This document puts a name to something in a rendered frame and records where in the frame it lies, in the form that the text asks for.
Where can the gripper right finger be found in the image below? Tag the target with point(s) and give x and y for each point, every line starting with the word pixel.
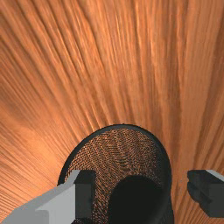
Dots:
pixel 207 193

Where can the dark mesh basket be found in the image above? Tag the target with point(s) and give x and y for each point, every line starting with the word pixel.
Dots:
pixel 122 151

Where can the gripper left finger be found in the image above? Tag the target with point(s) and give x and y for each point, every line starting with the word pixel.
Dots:
pixel 67 201

